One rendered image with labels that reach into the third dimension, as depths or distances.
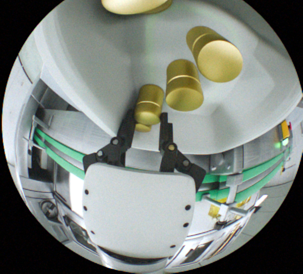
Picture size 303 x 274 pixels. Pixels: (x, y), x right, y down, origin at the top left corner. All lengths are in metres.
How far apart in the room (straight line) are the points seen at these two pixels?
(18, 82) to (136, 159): 3.50
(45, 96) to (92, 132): 0.53
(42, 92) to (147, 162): 0.71
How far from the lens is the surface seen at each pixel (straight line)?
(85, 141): 0.30
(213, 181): 0.30
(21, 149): 0.73
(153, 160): 0.23
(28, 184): 0.83
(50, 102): 0.76
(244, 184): 0.26
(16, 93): 3.47
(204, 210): 0.54
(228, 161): 0.20
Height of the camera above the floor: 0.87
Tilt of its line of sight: 24 degrees down
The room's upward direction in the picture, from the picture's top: 172 degrees counter-clockwise
